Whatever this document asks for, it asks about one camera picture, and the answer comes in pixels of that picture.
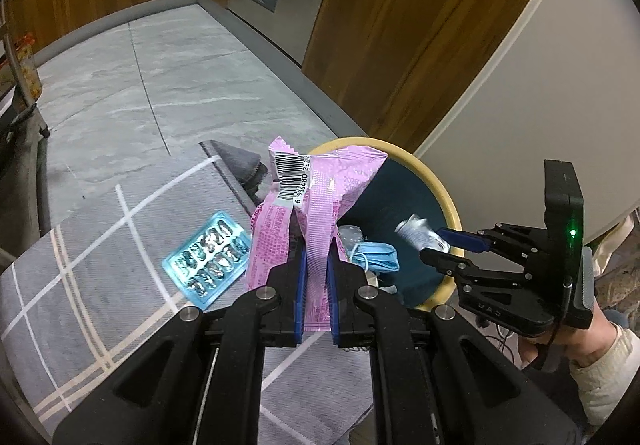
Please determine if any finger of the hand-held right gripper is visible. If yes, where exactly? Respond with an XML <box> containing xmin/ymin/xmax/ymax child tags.
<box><xmin>419</xmin><ymin>247</ymin><xmax>532</xmax><ymax>287</ymax></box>
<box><xmin>435</xmin><ymin>221</ymin><xmax>549</xmax><ymax>267</ymax></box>

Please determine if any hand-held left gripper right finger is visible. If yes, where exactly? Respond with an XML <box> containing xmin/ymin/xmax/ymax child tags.
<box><xmin>327</xmin><ymin>240</ymin><xmax>583</xmax><ymax>445</ymax></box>

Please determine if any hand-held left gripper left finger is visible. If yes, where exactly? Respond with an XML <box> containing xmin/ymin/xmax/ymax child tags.
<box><xmin>52</xmin><ymin>242</ymin><xmax>307</xmax><ymax>445</ymax></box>

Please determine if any silver wrapper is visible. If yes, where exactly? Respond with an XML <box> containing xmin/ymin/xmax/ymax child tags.
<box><xmin>396</xmin><ymin>214</ymin><xmax>450</xmax><ymax>254</ymax></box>

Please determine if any clear plastic bag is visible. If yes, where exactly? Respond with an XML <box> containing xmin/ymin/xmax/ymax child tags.
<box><xmin>337</xmin><ymin>224</ymin><xmax>367</xmax><ymax>252</ymax></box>

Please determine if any blue bin with yellow rim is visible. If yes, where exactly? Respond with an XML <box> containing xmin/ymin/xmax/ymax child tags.
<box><xmin>306</xmin><ymin>137</ymin><xmax>463</xmax><ymax>315</ymax></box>

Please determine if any pink snack wrapper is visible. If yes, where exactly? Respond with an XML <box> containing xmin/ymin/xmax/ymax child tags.
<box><xmin>246</xmin><ymin>136</ymin><xmax>390</xmax><ymax>333</ymax></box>

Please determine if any person's right forearm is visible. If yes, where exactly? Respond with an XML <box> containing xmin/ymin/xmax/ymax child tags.
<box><xmin>567</xmin><ymin>310</ymin><xmax>640</xmax><ymax>432</ymax></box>

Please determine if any blue face mask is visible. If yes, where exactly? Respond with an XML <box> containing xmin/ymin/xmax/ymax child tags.
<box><xmin>349</xmin><ymin>240</ymin><xmax>402</xmax><ymax>276</ymax></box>

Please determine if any blue blister pack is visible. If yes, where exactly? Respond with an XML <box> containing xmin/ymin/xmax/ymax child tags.
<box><xmin>161</xmin><ymin>211</ymin><xmax>252</xmax><ymax>312</ymax></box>

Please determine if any grey checked tablecloth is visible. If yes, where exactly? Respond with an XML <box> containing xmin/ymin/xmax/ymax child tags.
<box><xmin>0</xmin><ymin>139</ymin><xmax>382</xmax><ymax>445</ymax></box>

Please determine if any tall wooden cabinet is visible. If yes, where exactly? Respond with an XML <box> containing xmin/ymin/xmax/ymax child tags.
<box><xmin>301</xmin><ymin>0</ymin><xmax>568</xmax><ymax>156</ymax></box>

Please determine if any pack of yellow bottles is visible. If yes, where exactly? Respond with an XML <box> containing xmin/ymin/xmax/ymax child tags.
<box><xmin>14</xmin><ymin>32</ymin><xmax>42</xmax><ymax>102</ymax></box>

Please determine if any metal shelf rack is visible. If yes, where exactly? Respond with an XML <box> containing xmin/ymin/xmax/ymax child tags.
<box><xmin>0</xmin><ymin>0</ymin><xmax>52</xmax><ymax>140</ymax></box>

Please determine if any dark chair frame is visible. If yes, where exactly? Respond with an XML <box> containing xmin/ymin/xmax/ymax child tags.
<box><xmin>0</xmin><ymin>115</ymin><xmax>52</xmax><ymax>266</ymax></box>

